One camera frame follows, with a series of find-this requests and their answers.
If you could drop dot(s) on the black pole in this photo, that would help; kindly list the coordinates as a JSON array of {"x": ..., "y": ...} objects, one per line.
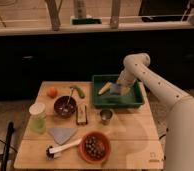
[{"x": 5, "y": 156}]

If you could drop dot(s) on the blue sponge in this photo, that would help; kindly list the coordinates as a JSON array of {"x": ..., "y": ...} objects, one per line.
[{"x": 115, "y": 89}]

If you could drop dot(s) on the small metal cup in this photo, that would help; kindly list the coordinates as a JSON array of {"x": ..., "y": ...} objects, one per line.
[{"x": 106, "y": 116}]

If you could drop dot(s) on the green cucumber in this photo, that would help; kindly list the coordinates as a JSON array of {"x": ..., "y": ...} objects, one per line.
[{"x": 79, "y": 91}]

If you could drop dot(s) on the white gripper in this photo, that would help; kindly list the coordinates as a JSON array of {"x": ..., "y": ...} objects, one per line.
[{"x": 126, "y": 79}]

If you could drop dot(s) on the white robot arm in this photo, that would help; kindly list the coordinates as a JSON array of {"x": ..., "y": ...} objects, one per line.
[{"x": 179, "y": 145}]

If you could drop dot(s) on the orange bowl with grapes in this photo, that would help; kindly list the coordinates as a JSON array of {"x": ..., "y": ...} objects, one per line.
[{"x": 94, "y": 148}]

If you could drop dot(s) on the dark brown bowl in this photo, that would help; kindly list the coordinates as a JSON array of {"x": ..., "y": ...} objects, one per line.
[{"x": 59, "y": 105}]

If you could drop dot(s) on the grey triangular cloth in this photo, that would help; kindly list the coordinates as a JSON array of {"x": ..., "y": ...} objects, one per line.
[{"x": 62, "y": 135}]

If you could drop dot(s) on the brown rectangular block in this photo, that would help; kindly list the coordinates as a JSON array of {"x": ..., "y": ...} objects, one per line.
[{"x": 81, "y": 115}]

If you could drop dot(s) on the metal spoon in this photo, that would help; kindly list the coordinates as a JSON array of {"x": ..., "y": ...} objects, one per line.
[{"x": 65, "y": 109}]

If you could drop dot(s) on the green brush on ledge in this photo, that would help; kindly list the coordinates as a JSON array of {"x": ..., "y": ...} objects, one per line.
[{"x": 85, "y": 21}]

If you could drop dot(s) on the green plastic tray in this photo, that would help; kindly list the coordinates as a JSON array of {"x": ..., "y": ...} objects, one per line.
[{"x": 134, "y": 99}]

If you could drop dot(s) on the white handled brush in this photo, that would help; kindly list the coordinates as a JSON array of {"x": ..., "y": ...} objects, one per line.
[{"x": 51, "y": 152}]

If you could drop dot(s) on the orange fruit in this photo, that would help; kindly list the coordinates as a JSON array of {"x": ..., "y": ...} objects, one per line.
[{"x": 52, "y": 92}]

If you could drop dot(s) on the green jar with lid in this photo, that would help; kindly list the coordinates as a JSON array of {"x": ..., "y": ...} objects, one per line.
[{"x": 38, "y": 117}]

